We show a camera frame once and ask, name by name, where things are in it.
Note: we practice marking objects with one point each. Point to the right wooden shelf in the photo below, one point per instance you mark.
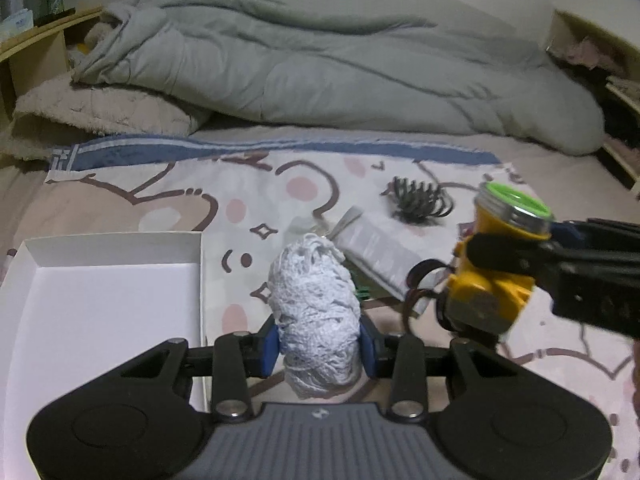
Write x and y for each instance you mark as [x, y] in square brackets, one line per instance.
[608, 66]

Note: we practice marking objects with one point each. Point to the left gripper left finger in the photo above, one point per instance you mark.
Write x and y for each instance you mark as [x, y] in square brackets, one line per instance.
[237, 357]

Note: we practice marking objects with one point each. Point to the clear plastic packet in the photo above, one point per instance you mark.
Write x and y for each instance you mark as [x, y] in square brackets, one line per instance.
[374, 252]

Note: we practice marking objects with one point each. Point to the white cardboard box tray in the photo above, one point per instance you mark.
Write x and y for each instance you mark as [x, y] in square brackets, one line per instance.
[74, 307]

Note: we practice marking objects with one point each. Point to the cartoon bear patterned cloth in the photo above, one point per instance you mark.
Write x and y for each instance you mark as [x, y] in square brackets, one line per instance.
[488, 417]

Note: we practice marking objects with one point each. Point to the white yarn ball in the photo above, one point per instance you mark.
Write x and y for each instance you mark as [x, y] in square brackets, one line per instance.
[313, 301]

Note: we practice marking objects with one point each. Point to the tissue pack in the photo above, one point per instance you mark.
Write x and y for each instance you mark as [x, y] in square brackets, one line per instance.
[15, 24]

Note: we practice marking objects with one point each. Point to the yellow headlamp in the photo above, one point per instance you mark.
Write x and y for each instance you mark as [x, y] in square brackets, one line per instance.
[481, 294]

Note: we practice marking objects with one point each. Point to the grey duvet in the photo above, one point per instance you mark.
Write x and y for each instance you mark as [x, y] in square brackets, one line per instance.
[265, 61]

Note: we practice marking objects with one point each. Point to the wooden headboard shelf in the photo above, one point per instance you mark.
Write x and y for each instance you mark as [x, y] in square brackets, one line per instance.
[38, 55]

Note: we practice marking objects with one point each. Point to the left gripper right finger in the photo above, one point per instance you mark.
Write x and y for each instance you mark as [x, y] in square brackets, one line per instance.
[400, 359]

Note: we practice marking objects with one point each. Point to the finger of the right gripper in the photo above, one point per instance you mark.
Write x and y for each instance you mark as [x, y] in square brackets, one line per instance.
[538, 259]
[597, 234]

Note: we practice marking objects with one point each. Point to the black hair claw clip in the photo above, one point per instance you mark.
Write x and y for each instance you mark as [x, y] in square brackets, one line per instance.
[418, 203]

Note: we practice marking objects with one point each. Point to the beige fleece blanket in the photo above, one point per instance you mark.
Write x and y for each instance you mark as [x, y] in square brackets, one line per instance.
[61, 113]

